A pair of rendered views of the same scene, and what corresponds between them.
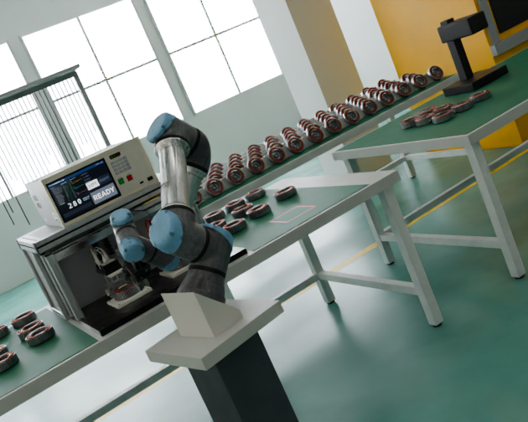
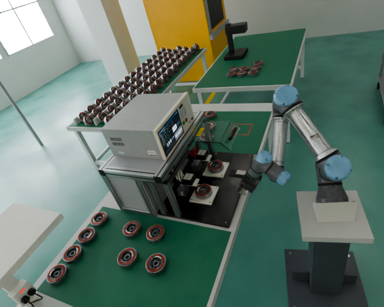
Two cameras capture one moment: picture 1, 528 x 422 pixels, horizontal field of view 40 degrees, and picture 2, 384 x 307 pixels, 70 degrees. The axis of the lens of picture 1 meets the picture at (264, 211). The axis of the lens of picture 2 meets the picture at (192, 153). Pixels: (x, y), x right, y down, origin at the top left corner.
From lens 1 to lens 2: 2.20 m
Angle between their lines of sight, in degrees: 38
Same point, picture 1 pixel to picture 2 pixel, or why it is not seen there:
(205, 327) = (350, 217)
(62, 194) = (164, 138)
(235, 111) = (32, 55)
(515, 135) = not seen: hidden behind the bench
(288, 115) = (60, 57)
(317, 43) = (115, 24)
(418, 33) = (171, 25)
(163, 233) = (344, 170)
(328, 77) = (121, 42)
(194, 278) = (339, 190)
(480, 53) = (203, 38)
